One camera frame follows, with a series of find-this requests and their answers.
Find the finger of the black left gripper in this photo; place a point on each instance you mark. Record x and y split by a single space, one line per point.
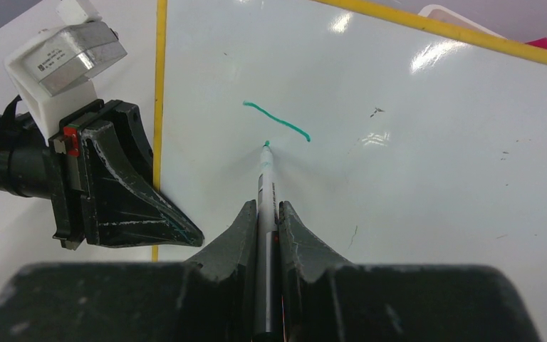
121 206

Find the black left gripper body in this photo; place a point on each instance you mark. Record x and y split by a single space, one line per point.
65 173

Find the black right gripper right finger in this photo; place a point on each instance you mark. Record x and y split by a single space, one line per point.
309 304

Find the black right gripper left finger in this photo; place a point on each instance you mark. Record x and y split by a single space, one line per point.
219 302

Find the green whiteboard marker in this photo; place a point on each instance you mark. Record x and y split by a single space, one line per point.
268 307

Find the yellow-framed whiteboard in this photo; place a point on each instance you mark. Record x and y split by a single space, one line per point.
394 144

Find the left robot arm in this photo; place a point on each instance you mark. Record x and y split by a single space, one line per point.
23 154

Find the white perforated plastic basket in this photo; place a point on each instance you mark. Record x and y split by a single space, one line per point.
443 14

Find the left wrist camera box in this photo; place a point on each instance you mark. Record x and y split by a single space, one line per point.
53 71

